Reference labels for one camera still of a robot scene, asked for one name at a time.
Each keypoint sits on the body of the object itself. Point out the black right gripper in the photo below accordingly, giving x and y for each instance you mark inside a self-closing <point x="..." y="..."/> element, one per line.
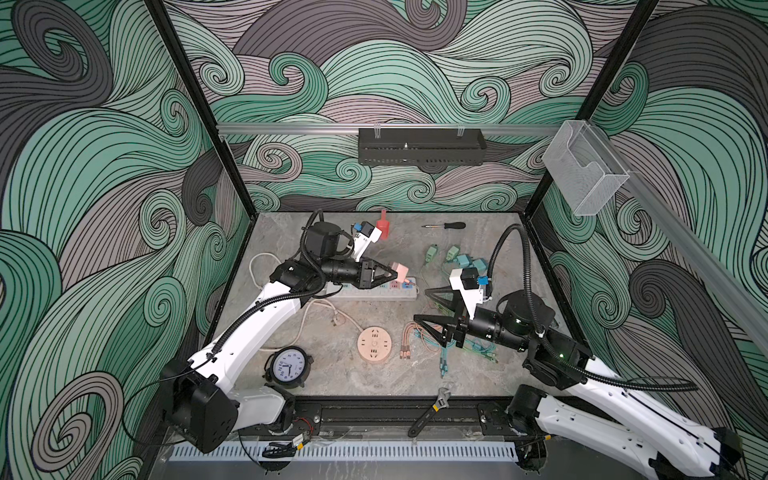
<point x="457" y="327"/>

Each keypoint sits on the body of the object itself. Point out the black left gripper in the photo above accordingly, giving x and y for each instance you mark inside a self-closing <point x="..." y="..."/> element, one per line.
<point x="366" y="267"/>

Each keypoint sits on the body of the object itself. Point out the white multicolour power strip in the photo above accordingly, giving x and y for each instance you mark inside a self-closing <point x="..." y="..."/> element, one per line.
<point x="391" y="291"/>

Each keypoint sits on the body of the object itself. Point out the pink usb charger plug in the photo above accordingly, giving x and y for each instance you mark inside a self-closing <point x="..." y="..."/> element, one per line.
<point x="401" y="271"/>

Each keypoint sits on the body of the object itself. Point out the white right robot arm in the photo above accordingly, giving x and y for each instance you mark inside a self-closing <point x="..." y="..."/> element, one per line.
<point x="629" y="425"/>

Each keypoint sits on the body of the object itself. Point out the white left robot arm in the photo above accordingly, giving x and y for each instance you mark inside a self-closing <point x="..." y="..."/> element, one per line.
<point x="199" y="399"/>

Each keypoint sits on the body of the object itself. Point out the light green charger plug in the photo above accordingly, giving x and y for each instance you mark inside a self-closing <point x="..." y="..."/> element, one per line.
<point x="430" y="253"/>
<point x="452" y="253"/>

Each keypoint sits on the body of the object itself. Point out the red plastic scoop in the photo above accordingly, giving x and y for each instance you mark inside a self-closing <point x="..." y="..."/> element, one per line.
<point x="383" y="225"/>

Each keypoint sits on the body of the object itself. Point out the round pink socket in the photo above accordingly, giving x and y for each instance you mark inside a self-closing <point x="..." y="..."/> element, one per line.
<point x="374" y="345"/>

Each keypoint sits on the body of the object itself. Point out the adjustable wrench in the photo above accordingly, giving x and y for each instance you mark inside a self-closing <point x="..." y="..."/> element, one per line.
<point x="441" y="402"/>

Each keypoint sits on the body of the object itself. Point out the black alarm clock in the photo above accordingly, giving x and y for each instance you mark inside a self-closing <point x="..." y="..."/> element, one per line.
<point x="289" y="367"/>

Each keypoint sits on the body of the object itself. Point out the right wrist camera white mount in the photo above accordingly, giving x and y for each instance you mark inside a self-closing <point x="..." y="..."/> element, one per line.
<point x="473" y="288"/>

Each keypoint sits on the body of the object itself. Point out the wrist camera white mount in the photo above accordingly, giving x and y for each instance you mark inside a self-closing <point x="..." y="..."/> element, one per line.
<point x="364" y="234"/>
<point x="473" y="288"/>

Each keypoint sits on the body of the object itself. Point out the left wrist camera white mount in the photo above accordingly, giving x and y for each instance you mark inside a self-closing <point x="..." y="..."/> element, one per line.
<point x="364" y="234"/>

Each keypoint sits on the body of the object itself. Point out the black handle screwdriver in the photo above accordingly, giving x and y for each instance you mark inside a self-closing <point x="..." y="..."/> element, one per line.
<point x="447" y="226"/>

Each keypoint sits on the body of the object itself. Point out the black wall tray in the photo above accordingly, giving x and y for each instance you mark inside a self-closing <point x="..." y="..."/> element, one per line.
<point x="431" y="149"/>

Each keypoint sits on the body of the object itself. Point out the white slotted cable duct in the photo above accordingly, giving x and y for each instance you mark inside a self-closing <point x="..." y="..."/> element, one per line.
<point x="359" y="451"/>

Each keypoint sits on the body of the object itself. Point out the clear plastic wall holder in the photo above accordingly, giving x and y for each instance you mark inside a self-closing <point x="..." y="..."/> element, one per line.
<point x="585" y="166"/>

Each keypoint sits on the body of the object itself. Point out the aluminium rail back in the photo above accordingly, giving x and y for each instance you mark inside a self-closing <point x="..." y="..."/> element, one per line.
<point x="305" y="128"/>

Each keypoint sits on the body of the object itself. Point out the aluminium rail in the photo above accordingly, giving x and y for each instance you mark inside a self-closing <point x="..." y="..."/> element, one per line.
<point x="305" y="128"/>
<point x="707" y="192"/>

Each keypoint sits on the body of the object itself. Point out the aluminium rail right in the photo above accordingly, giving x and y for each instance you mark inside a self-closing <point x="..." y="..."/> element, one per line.
<point x="707" y="192"/>

